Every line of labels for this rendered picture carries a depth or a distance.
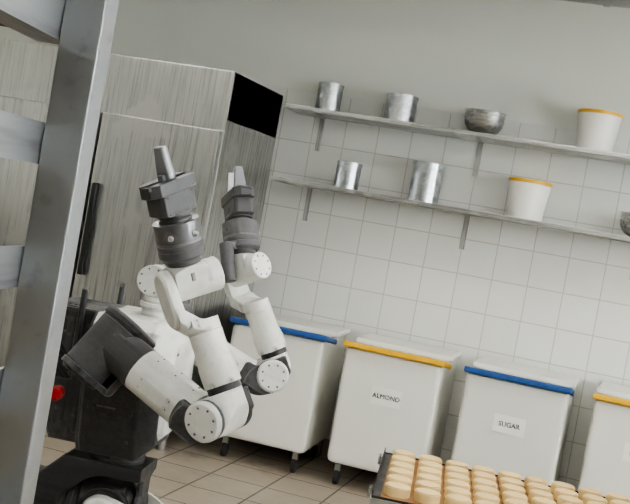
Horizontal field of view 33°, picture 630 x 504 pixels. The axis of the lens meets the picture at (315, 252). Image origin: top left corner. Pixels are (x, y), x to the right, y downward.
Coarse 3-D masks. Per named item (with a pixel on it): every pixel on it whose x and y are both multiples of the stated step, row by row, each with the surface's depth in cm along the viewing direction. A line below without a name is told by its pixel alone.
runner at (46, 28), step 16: (0, 0) 66; (16, 0) 69; (32, 0) 71; (48, 0) 74; (64, 0) 77; (0, 16) 70; (16, 16) 69; (32, 16) 72; (48, 16) 74; (32, 32) 75; (48, 32) 75
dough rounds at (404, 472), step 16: (400, 464) 219; (416, 464) 231; (432, 464) 225; (448, 464) 230; (464, 464) 231; (400, 480) 205; (416, 480) 213; (432, 480) 211; (448, 480) 213; (464, 480) 216; (480, 480) 218; (496, 480) 230; (512, 480) 223; (528, 480) 227; (544, 480) 229; (384, 496) 199; (400, 496) 199; (416, 496) 199; (432, 496) 198; (448, 496) 200; (464, 496) 202; (480, 496) 204; (496, 496) 206; (512, 496) 209; (528, 496) 217; (544, 496) 214; (560, 496) 216; (576, 496) 220; (592, 496) 222; (608, 496) 226; (624, 496) 227
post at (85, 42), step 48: (96, 0) 77; (96, 48) 77; (96, 96) 78; (48, 144) 77; (48, 192) 77; (48, 240) 77; (48, 288) 77; (48, 336) 77; (48, 384) 79; (0, 432) 78; (0, 480) 78
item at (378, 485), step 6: (384, 450) 234; (384, 456) 234; (390, 456) 235; (384, 462) 228; (384, 468) 222; (378, 474) 213; (384, 474) 217; (378, 480) 211; (384, 480) 212; (522, 480) 233; (378, 486) 206; (372, 492) 198; (378, 492) 201; (576, 492) 232; (378, 498) 197; (384, 498) 197
